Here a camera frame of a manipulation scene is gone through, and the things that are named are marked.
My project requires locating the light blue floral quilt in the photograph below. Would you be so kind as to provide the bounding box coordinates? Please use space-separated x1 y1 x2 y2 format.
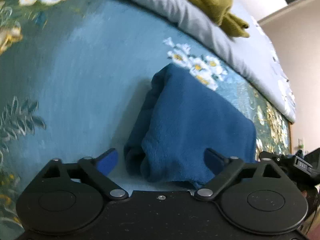
131 0 296 123

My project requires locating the olive green knit garment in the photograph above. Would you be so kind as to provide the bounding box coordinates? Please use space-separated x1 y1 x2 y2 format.
188 0 249 38

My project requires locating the teal floral bed sheet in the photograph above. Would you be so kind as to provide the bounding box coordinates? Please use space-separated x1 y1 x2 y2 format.
0 0 293 240

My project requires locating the blue fleece garment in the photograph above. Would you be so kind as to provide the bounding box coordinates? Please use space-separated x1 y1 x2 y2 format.
124 64 256 188

